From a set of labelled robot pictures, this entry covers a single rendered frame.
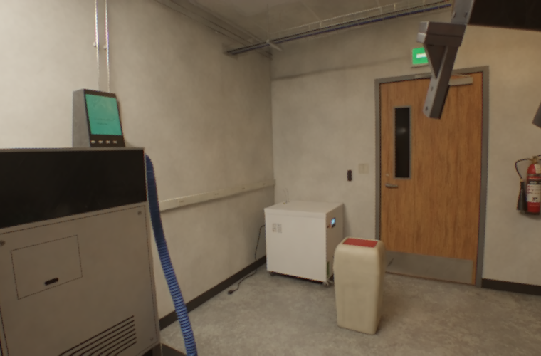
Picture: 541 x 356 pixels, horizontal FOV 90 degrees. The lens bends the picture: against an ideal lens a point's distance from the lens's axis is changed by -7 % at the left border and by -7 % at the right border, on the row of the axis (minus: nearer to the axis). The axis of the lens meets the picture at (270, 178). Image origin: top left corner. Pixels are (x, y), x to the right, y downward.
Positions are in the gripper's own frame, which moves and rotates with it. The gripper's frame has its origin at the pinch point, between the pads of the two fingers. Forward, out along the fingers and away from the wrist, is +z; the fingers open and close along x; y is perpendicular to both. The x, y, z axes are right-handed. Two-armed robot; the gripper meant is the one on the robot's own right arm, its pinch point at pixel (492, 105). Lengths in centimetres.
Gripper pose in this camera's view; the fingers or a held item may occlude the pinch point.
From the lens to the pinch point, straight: 42.2
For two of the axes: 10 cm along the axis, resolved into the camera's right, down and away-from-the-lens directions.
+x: 9.8, 1.1, -1.5
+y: -1.9, 4.8, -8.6
